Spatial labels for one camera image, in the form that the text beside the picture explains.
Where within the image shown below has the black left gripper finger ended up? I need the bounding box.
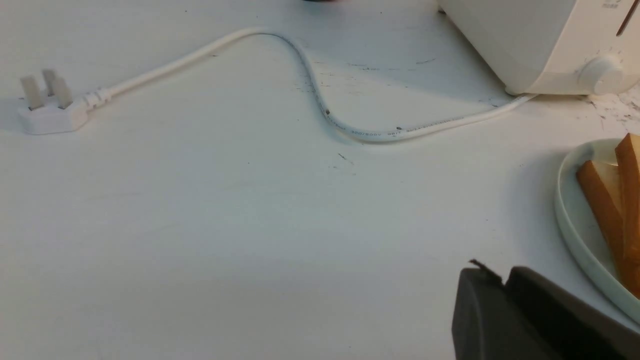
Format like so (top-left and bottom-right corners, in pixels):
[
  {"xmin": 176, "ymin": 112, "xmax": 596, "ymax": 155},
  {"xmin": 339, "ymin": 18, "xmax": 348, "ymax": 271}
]
[{"xmin": 451, "ymin": 259, "xmax": 640, "ymax": 360}]

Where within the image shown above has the toast slice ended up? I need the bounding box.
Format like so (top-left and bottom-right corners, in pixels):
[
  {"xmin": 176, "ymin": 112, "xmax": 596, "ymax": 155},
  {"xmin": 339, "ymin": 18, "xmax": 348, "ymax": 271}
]
[
  {"xmin": 615, "ymin": 133, "xmax": 640, "ymax": 264},
  {"xmin": 576, "ymin": 161, "xmax": 640, "ymax": 299}
]

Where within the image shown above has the light green round plate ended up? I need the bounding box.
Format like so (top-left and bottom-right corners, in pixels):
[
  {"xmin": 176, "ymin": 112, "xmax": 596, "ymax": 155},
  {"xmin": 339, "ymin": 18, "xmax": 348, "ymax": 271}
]
[{"xmin": 553, "ymin": 137, "xmax": 640, "ymax": 324}]

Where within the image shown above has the white two-slot toaster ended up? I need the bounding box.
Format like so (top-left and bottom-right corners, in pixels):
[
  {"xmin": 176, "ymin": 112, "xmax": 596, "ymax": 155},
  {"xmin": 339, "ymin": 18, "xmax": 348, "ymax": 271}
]
[{"xmin": 438, "ymin": 0, "xmax": 640, "ymax": 96}]

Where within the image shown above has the white toaster power cord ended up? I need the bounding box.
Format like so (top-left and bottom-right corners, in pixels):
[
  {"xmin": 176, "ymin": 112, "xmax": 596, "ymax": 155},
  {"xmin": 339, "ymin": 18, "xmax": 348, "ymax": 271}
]
[{"xmin": 18, "ymin": 27, "xmax": 538, "ymax": 145}]

